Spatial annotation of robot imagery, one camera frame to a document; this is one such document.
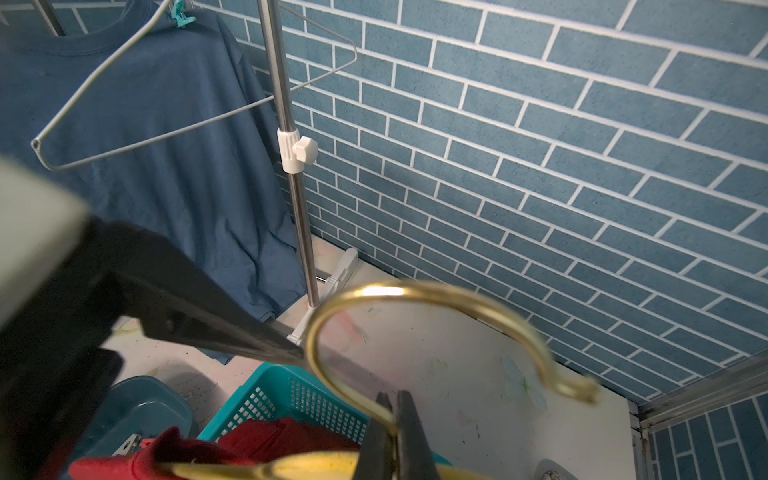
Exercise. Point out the blue grey t-shirt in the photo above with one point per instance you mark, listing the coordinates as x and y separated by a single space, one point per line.
219 204

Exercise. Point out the white wire hanger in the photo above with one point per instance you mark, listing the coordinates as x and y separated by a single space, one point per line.
155 81

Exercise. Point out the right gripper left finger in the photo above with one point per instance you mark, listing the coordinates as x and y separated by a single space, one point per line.
376 460

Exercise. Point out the patterned pouch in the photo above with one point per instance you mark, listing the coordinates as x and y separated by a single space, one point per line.
548 469

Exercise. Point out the red t-shirt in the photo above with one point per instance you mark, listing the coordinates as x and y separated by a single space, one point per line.
253 442

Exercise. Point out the teal plastic basket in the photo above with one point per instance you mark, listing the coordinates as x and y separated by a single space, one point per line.
274 392

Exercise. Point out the grey clothespin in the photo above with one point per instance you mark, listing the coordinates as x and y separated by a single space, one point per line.
129 446

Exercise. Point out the yellow plastic hanger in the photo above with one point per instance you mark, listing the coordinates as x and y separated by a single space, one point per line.
454 351

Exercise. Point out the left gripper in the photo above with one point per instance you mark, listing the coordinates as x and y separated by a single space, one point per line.
54 372

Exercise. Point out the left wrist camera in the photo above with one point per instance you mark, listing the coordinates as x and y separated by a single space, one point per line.
41 225

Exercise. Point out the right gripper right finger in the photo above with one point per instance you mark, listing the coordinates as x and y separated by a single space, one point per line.
414 456

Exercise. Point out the dark teal tray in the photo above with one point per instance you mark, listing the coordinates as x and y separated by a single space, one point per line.
141 404

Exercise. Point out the metal clothes rack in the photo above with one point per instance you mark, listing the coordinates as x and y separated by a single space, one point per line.
296 151

